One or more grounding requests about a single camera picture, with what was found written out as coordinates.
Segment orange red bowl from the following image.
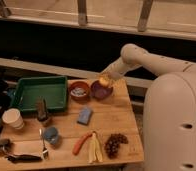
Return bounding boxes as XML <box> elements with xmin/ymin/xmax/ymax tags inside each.
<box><xmin>69</xmin><ymin>81</ymin><xmax>90</xmax><ymax>100</ymax></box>

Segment yellow red apple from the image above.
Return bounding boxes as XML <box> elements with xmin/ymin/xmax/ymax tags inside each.
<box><xmin>99</xmin><ymin>75</ymin><xmax>112</xmax><ymax>87</ymax></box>

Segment dark tool bottom left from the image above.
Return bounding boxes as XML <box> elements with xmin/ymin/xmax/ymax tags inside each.
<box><xmin>7</xmin><ymin>154</ymin><xmax>42</xmax><ymax>163</ymax></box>

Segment dark brown bottle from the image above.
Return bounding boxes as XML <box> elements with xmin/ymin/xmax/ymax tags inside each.
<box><xmin>36</xmin><ymin>99</ymin><xmax>51</xmax><ymax>127</ymax></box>

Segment blue sponge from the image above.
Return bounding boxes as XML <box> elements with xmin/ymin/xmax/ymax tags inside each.
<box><xmin>77</xmin><ymin>106</ymin><xmax>92</xmax><ymax>125</ymax></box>

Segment orange carrot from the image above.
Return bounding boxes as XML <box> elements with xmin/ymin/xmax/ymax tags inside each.
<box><xmin>72</xmin><ymin>132</ymin><xmax>92</xmax><ymax>155</ymax></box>

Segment white tapered gripper body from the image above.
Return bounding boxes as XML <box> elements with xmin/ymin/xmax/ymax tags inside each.
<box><xmin>101</xmin><ymin>58</ymin><xmax>131</xmax><ymax>80</ymax></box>

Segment green plastic tray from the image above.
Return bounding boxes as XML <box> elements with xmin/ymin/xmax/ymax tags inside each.
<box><xmin>10</xmin><ymin>76</ymin><xmax>68</xmax><ymax>113</ymax></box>

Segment dark grape bunch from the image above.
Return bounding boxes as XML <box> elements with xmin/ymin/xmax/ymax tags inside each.
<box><xmin>104</xmin><ymin>133</ymin><xmax>128</xmax><ymax>159</ymax></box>

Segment metal fork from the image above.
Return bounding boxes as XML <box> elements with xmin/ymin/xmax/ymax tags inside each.
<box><xmin>39</xmin><ymin>129</ymin><xmax>49</xmax><ymax>159</ymax></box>

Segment white paper cup stack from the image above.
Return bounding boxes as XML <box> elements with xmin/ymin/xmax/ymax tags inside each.
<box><xmin>2</xmin><ymin>108</ymin><xmax>24</xmax><ymax>130</ymax></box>

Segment purple bowl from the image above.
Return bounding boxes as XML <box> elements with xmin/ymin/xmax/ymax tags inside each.
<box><xmin>91</xmin><ymin>81</ymin><xmax>113</xmax><ymax>100</ymax></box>

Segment blue cup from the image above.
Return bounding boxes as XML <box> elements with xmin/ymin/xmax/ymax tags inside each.
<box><xmin>43</xmin><ymin>127</ymin><xmax>59</xmax><ymax>145</ymax></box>

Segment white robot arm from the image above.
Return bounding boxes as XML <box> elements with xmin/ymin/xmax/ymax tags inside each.
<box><xmin>104</xmin><ymin>44</ymin><xmax>196</xmax><ymax>171</ymax></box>

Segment small dark object left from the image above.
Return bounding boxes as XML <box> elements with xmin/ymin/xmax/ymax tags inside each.
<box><xmin>0</xmin><ymin>139</ymin><xmax>11</xmax><ymax>153</ymax></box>

